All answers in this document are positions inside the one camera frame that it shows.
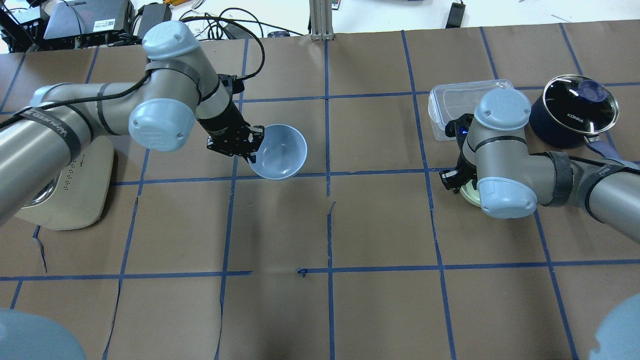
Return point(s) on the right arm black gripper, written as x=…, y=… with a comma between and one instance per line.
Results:
x=449, y=179

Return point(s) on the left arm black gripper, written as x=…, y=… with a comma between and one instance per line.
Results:
x=225, y=121

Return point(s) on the green bowl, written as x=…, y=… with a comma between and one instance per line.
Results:
x=470, y=193

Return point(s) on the blue bowl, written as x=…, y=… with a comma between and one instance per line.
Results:
x=282, y=153

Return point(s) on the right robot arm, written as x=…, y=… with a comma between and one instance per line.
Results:
x=512, y=182

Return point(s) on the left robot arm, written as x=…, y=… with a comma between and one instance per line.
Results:
x=179, y=88

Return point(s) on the clear plastic container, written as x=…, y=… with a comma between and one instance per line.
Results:
x=448, y=102

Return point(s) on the dark blue pot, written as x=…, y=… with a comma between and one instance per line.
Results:
x=574, y=111

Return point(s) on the black power adapter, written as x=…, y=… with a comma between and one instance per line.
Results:
x=151, y=15

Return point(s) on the black computer box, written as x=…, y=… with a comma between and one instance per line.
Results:
x=75, y=18

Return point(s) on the cream toaster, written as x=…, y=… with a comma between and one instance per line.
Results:
x=75, y=199

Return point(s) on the aluminium frame post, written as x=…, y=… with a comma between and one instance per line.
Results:
x=321, y=20

